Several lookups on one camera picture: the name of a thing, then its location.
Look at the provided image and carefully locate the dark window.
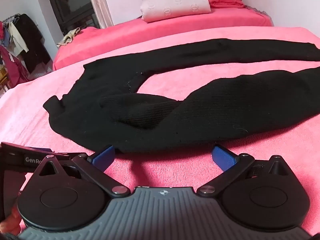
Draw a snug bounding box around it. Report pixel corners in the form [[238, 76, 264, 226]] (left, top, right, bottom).
[[42, 0, 100, 36]]

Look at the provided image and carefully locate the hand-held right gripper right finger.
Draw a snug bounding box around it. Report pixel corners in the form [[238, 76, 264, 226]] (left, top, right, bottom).
[[197, 144, 295, 198]]

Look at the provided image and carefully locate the beige hanging garment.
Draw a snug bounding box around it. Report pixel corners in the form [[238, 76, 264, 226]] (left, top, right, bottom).
[[7, 21, 27, 54]]

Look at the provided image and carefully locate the person's left hand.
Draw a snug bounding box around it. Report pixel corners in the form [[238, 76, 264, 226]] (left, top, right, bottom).
[[0, 208, 22, 236]]

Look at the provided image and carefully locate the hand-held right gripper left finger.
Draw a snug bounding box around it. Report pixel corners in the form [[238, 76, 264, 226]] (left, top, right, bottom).
[[32, 144, 130, 197]]

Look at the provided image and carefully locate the pale pink folded quilt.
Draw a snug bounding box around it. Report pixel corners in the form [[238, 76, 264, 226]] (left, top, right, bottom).
[[140, 0, 212, 23]]

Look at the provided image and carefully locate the black hanging coat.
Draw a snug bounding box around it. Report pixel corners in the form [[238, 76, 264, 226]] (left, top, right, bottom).
[[19, 13, 51, 73]]

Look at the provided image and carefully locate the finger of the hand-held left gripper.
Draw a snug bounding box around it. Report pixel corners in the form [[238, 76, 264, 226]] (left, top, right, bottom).
[[1, 142, 71, 160]]

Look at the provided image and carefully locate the pink fleece blanket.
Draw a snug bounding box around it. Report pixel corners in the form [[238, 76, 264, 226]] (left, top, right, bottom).
[[0, 26, 320, 233]]

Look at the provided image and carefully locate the pink lace curtain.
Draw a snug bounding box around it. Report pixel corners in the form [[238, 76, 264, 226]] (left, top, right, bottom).
[[85, 0, 114, 29]]

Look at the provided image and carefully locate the pink bag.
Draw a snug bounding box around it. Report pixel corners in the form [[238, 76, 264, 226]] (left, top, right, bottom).
[[0, 44, 30, 83]]

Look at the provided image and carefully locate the beige crumpled cloth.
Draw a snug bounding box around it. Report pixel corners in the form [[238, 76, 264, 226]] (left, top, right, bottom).
[[56, 27, 82, 47]]

